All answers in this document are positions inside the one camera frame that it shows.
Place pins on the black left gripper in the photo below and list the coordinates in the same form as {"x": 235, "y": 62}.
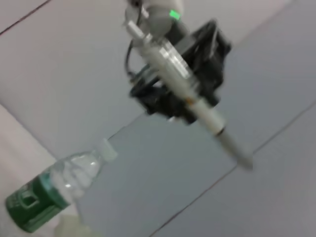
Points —
{"x": 209, "y": 47}

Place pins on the clear green-label water bottle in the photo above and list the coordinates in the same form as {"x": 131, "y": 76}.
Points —
{"x": 37, "y": 205}

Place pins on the silver white pen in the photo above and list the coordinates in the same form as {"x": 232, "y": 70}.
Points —
{"x": 177, "y": 66}

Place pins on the translucent green fruit plate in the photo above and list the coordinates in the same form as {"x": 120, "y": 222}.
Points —
{"x": 74, "y": 227}

